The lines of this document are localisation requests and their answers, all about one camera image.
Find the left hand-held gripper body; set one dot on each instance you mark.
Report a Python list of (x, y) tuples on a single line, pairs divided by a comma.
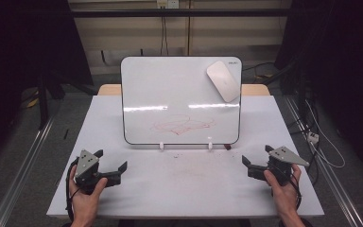
[(86, 164)]

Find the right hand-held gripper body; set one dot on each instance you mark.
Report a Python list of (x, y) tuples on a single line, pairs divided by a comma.
[(283, 160)]

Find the white oval whiteboard eraser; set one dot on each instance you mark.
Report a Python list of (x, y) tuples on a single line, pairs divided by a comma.
[(223, 81)]

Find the person's right hand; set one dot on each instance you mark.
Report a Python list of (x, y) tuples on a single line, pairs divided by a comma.
[(283, 195)]

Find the person's left hand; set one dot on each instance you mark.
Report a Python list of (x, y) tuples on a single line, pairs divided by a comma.
[(86, 201)]

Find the small dark red cap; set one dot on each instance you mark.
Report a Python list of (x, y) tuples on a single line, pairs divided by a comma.
[(227, 147)]

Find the small black stick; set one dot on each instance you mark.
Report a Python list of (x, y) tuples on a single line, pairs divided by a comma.
[(65, 134)]

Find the white power strip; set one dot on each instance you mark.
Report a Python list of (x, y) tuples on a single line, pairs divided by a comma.
[(313, 137)]

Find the white whiteboard support foot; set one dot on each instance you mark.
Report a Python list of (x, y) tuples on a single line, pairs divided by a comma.
[(210, 146), (161, 146)]

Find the light wooden table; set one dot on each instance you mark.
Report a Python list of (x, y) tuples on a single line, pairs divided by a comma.
[(108, 90)]

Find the black metal stand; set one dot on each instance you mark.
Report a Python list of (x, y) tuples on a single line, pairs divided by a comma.
[(43, 101)]

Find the white whiteboard with black rim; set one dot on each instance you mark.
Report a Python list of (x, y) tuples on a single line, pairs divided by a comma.
[(170, 88)]

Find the dark curtain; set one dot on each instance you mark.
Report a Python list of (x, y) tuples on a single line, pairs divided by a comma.
[(343, 63), (19, 63)]

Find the black horizontal bar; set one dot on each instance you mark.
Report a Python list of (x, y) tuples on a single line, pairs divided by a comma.
[(170, 13)]

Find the aluminium floor rail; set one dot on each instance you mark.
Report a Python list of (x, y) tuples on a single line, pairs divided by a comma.
[(327, 170), (22, 170)]

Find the white wall outlet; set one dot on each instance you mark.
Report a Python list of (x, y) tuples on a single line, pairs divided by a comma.
[(167, 3)]

